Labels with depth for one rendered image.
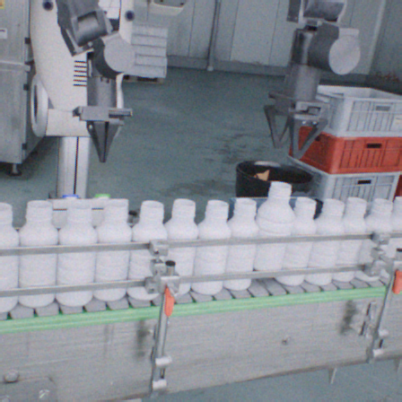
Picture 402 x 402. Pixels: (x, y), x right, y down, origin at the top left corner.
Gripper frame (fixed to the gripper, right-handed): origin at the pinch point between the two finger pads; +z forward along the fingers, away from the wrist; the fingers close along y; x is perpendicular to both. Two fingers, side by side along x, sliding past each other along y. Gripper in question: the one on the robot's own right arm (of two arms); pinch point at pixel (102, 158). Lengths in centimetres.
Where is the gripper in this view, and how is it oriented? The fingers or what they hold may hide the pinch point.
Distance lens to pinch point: 108.6
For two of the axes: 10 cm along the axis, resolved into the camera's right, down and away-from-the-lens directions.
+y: 9.2, -0.2, 4.0
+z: 0.1, 10.0, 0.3
